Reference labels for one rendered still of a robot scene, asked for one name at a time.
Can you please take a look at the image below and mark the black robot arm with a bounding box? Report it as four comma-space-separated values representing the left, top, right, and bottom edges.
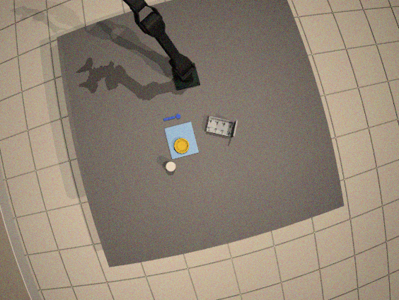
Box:
123, 0, 196, 83

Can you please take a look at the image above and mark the yellow plate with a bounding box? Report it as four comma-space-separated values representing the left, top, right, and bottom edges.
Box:
174, 138, 190, 154

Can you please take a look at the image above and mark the light blue flat mat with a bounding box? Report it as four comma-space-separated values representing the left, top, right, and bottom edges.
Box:
164, 122, 199, 159

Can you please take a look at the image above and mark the beige cylinder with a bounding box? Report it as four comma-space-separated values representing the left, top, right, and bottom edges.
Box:
166, 161, 176, 171

